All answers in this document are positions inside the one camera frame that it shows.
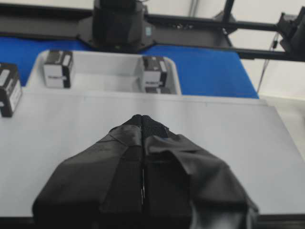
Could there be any thin black cable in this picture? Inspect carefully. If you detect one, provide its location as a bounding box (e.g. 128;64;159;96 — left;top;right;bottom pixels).
256;31;279;94

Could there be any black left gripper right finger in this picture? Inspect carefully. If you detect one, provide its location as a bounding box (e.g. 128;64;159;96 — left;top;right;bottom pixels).
142;115;259;229

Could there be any black metal frame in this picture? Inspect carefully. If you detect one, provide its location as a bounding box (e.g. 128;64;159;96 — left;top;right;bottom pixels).
0;0;305;62

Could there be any black white box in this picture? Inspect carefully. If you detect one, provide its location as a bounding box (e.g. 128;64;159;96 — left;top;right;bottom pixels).
140;55;168;93
0;62;22;117
43;50;75;88

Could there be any blue table mat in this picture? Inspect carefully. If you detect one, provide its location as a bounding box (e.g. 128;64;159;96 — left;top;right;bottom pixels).
0;37;259;99

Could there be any white plastic tray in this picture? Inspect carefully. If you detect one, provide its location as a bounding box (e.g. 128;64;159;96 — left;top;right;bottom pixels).
25;50;182;95

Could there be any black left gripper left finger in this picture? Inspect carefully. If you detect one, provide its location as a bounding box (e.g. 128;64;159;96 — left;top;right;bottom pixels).
32;115;142;229

